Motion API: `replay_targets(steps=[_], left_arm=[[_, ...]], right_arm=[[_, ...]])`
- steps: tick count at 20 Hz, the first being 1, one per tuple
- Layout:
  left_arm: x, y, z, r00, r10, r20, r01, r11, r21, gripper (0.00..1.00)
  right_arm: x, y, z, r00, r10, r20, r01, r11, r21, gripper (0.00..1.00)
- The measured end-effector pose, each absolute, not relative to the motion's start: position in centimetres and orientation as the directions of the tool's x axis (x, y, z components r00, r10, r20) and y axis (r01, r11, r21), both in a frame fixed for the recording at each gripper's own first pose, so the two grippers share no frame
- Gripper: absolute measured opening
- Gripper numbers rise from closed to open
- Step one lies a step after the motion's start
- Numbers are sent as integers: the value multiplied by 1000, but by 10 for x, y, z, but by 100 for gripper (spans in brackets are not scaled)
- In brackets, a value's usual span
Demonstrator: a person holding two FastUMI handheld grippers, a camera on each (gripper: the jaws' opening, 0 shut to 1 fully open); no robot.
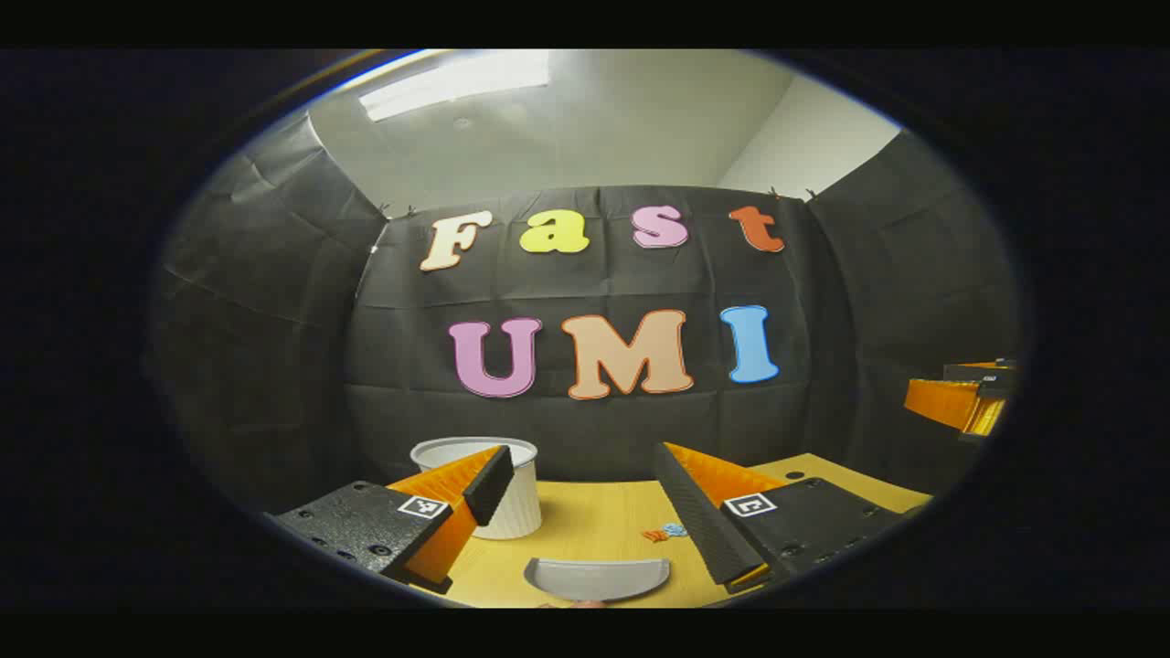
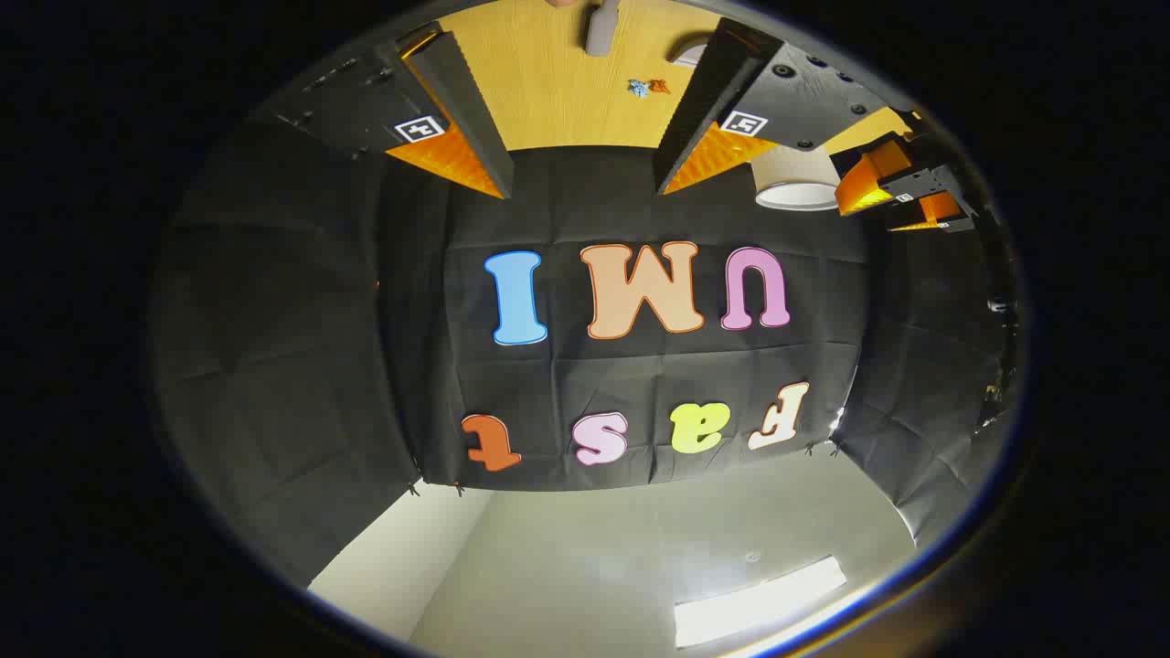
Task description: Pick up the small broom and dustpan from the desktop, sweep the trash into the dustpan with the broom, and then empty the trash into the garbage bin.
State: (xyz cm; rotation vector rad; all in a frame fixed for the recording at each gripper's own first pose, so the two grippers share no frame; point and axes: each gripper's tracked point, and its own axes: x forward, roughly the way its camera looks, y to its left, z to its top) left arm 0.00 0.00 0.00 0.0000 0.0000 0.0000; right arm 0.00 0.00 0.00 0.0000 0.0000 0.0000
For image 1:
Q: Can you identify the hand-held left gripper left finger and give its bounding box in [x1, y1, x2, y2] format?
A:
[265, 445, 515, 597]

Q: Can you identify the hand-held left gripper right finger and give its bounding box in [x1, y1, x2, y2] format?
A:
[652, 442, 920, 595]

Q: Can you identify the white ribbed garbage bin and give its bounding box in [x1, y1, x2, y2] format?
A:
[409, 437, 543, 541]

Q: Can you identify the grey plastic dustpan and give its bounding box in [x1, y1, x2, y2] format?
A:
[524, 557, 671, 604]

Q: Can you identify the wooden desktop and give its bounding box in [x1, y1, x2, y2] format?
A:
[439, 452, 933, 609]

